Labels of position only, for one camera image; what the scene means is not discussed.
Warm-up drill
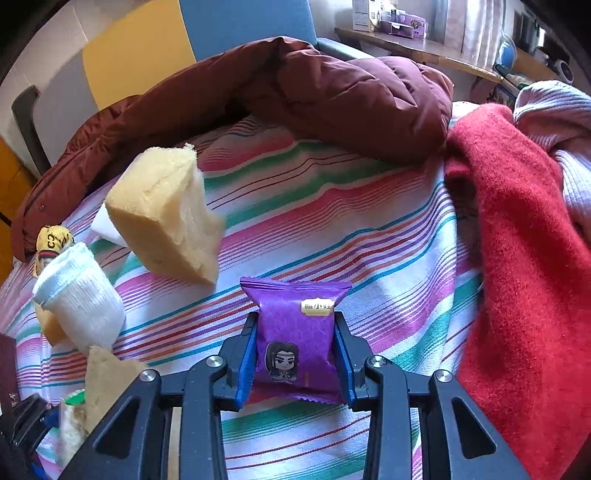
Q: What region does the green and white packet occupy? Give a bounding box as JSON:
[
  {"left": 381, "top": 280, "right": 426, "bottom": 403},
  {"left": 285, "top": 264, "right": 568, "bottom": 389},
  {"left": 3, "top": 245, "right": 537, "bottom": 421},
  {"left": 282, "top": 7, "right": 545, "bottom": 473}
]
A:
[{"left": 58, "top": 390, "right": 91, "bottom": 462}]

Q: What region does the white sock roll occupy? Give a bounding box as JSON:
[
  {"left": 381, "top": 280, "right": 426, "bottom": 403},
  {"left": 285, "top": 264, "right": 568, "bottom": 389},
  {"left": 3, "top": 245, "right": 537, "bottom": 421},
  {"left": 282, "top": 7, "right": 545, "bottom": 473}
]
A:
[{"left": 32, "top": 243, "right": 127, "bottom": 352}]

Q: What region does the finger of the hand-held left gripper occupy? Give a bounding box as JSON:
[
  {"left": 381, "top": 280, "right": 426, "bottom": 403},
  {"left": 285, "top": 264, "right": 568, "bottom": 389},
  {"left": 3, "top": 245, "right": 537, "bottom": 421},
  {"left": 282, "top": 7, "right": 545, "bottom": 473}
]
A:
[{"left": 8, "top": 394, "right": 59, "bottom": 445}]

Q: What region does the blue round container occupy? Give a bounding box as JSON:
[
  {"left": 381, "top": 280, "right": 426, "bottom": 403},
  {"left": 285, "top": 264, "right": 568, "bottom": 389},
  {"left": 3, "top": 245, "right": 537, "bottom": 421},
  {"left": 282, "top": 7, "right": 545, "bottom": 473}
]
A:
[{"left": 499, "top": 34, "right": 518, "bottom": 66}]

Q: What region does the white soap bar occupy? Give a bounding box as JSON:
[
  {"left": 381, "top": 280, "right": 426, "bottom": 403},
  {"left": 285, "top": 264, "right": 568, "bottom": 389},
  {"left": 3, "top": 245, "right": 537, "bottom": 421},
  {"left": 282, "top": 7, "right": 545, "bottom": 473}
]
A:
[{"left": 90, "top": 205, "right": 128, "bottom": 246}]

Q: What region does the grey yellow blue chair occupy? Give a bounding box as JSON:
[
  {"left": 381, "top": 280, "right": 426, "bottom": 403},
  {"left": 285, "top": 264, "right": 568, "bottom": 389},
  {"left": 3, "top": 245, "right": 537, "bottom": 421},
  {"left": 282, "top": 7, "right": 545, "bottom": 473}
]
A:
[{"left": 0, "top": 0, "right": 375, "bottom": 185}]

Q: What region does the torn yellow sponge block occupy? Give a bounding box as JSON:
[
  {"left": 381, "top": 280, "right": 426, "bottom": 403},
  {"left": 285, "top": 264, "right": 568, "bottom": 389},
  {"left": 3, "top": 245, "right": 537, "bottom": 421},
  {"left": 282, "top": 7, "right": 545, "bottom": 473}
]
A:
[{"left": 105, "top": 143, "right": 227, "bottom": 286}]

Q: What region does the red fleece blanket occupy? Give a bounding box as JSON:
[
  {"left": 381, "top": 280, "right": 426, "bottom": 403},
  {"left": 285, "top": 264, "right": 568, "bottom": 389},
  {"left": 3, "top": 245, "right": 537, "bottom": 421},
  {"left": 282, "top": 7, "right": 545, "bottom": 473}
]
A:
[{"left": 444, "top": 104, "right": 591, "bottom": 480}]

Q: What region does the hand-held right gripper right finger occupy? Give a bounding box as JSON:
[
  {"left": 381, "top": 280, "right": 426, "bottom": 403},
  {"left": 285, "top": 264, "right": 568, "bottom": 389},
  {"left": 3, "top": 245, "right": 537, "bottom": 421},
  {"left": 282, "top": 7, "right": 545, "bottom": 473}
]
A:
[{"left": 333, "top": 313, "right": 533, "bottom": 480}]

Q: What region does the purple box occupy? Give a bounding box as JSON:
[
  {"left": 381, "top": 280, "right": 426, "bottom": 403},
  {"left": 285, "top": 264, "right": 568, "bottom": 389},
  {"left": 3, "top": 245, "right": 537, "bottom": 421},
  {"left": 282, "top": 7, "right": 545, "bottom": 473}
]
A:
[{"left": 381, "top": 11, "right": 428, "bottom": 40}]

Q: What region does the white box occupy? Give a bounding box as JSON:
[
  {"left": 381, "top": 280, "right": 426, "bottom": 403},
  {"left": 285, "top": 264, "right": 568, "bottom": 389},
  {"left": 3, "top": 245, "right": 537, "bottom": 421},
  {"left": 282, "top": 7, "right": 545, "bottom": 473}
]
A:
[{"left": 352, "top": 0, "right": 382, "bottom": 32}]

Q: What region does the wooden desk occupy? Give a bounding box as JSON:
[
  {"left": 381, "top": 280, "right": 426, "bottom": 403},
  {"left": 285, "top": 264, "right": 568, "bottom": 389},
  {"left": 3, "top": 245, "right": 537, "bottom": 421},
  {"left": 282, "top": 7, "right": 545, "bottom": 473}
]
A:
[{"left": 335, "top": 25, "right": 573, "bottom": 85}]

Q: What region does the lavender ribbed sweater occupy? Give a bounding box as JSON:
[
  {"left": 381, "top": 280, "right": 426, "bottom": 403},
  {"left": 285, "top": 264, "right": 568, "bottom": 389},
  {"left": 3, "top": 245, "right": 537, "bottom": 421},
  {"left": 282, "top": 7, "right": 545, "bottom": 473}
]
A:
[{"left": 512, "top": 80, "right": 591, "bottom": 228}]

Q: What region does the wooden wardrobe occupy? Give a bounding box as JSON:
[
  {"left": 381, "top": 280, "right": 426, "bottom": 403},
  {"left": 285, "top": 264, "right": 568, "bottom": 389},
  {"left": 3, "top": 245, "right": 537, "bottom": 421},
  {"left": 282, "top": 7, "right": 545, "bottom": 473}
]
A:
[{"left": 0, "top": 138, "right": 34, "bottom": 287}]

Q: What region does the striped sheer curtain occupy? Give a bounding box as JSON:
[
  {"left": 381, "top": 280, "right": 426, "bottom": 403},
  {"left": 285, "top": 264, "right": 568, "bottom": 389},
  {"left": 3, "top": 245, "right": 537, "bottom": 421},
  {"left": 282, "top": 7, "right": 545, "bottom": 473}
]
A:
[{"left": 431, "top": 0, "right": 509, "bottom": 65}]

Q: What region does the round black white device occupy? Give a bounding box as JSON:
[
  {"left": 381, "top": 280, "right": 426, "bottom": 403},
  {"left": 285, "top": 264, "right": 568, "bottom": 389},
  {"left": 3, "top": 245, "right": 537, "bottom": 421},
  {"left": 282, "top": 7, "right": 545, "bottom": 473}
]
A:
[{"left": 551, "top": 58, "right": 576, "bottom": 84}]

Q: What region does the yellow patterned sock roll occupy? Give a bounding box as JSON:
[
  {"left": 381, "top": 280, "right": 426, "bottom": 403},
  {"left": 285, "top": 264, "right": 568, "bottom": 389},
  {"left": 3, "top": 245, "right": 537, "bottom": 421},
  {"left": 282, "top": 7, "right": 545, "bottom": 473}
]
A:
[{"left": 34, "top": 224, "right": 75, "bottom": 278}]

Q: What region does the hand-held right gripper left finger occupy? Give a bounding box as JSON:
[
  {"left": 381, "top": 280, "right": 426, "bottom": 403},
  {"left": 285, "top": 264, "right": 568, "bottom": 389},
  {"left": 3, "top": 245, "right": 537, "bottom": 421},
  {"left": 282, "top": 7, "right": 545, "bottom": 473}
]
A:
[{"left": 61, "top": 314, "right": 259, "bottom": 480}]

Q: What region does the maroon padded jacket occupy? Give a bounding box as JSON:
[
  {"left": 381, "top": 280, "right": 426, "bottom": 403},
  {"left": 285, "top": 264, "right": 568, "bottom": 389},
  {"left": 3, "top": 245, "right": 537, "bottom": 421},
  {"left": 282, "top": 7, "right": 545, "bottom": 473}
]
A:
[{"left": 11, "top": 37, "right": 455, "bottom": 262}]

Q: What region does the striped blanket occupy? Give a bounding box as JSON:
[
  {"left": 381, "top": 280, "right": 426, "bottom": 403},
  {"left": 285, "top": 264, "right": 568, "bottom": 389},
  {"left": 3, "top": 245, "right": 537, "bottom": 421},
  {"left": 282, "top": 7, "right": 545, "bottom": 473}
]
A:
[{"left": 0, "top": 113, "right": 485, "bottom": 480}]

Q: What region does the purple snack packet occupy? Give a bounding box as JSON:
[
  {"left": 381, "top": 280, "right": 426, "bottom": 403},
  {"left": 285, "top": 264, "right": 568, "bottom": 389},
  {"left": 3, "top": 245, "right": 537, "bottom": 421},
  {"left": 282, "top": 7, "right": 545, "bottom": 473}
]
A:
[{"left": 240, "top": 276, "right": 353, "bottom": 405}]

